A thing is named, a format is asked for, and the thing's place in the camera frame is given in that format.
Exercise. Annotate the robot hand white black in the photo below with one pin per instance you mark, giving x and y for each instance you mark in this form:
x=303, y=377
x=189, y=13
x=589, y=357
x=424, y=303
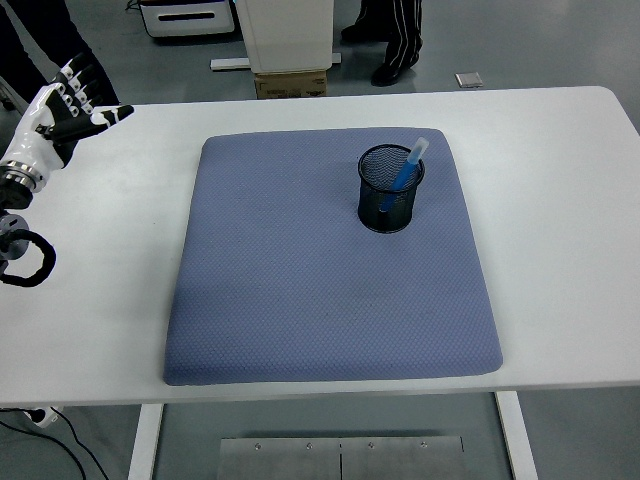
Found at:
x=35, y=142

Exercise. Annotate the blue marker with clear cap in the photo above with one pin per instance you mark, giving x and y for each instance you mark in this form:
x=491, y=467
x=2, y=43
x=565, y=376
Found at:
x=407, y=172

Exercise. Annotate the black mesh pen holder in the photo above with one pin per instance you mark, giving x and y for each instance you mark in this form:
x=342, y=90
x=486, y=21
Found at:
x=370, y=215

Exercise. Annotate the person in plain dark trousers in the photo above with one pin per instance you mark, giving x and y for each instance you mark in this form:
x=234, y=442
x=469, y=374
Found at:
x=30, y=40

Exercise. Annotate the white appliance with black slot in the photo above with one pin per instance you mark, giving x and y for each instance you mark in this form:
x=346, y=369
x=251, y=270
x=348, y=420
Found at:
x=190, y=20

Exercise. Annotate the white cabinet base bar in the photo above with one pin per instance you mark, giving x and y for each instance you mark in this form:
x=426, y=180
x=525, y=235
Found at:
x=230, y=63

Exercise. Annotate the brown cardboard box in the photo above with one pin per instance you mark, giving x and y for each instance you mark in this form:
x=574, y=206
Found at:
x=290, y=85

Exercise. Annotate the white power strip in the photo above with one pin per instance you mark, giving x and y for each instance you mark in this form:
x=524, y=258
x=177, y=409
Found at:
x=45, y=417

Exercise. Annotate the white cabinet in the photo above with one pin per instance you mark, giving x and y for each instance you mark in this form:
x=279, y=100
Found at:
x=290, y=35

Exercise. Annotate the white table leg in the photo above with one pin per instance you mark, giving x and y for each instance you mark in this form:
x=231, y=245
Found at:
x=145, y=440
x=515, y=435

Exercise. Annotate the blue-grey quilted mat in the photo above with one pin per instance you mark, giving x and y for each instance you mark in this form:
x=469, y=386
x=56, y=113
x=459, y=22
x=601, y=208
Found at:
x=325, y=300

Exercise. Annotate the person in white-striped dark trousers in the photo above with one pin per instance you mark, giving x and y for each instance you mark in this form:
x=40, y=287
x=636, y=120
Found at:
x=400, y=45

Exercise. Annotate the grey metal plate with screws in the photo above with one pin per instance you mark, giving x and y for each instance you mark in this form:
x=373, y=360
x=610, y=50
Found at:
x=300, y=460

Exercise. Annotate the grey floor outlet plate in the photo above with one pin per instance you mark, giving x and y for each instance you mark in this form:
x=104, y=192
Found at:
x=469, y=80

